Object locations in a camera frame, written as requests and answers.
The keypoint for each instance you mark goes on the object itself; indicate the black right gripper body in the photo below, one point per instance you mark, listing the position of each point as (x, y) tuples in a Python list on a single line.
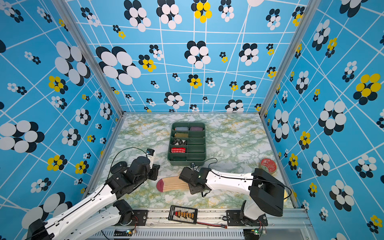
[(193, 189)]

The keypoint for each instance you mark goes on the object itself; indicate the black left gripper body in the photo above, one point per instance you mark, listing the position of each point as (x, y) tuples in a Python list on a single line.
[(151, 174)]

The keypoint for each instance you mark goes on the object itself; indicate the tan maroon striped sock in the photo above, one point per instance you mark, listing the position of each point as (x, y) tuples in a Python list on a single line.
[(171, 184)]

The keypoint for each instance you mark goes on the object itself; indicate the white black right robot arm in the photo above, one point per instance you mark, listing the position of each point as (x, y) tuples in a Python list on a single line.
[(267, 194)]

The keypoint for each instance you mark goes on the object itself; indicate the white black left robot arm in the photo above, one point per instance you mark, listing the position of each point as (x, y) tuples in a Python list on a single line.
[(101, 209)]

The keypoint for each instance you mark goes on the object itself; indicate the red green tape roll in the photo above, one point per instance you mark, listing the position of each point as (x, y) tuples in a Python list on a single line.
[(268, 165)]

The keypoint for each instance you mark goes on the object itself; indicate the black computer mouse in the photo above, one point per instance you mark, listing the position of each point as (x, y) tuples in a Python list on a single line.
[(118, 167)]

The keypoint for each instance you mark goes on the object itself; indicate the red patterned rolled sock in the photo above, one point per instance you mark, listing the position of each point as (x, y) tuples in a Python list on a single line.
[(178, 150)]

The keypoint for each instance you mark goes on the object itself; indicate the green plastic organizer tray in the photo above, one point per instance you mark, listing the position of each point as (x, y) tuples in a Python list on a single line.
[(196, 148)]

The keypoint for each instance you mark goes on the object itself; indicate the black patterned rolled sock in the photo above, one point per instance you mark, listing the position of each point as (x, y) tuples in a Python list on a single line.
[(179, 142)]

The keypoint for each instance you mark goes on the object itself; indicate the yellow rolled sock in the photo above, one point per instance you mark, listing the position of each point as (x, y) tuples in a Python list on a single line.
[(181, 135)]

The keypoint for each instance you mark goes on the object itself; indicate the maroon rolled sock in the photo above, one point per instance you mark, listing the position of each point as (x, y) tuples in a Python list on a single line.
[(196, 129)]

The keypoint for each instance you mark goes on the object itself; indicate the yellow round sponge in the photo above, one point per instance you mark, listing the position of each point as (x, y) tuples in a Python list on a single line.
[(287, 193)]

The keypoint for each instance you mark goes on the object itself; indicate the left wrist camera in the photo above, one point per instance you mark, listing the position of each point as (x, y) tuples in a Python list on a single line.
[(150, 155)]

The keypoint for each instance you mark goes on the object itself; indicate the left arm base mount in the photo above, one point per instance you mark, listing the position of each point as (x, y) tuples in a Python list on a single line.
[(136, 218)]

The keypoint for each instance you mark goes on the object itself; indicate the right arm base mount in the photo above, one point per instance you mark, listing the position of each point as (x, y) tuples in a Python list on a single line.
[(236, 218)]

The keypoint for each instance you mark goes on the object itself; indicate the aluminium front rail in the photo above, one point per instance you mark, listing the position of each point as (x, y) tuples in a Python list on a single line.
[(294, 225)]

